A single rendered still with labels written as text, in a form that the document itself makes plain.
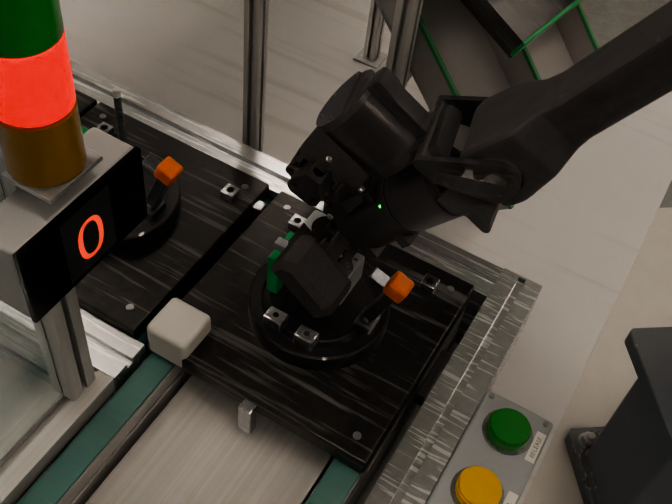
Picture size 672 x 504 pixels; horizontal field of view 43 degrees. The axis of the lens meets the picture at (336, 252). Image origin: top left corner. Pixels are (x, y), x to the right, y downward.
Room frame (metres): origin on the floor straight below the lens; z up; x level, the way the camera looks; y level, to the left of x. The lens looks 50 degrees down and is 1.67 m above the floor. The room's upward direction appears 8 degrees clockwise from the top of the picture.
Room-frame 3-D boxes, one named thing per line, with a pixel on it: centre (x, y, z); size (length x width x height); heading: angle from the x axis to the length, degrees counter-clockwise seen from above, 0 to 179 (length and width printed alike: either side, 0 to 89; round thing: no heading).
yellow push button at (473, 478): (0.35, -0.15, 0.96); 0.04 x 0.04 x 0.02
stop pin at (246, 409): (0.40, 0.06, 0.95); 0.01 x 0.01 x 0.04; 66
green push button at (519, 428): (0.41, -0.18, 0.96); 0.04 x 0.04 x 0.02
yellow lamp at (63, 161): (0.39, 0.19, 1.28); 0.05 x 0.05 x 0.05
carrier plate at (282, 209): (0.51, 0.01, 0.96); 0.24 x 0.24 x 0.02; 66
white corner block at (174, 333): (0.46, 0.14, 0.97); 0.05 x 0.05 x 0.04; 66
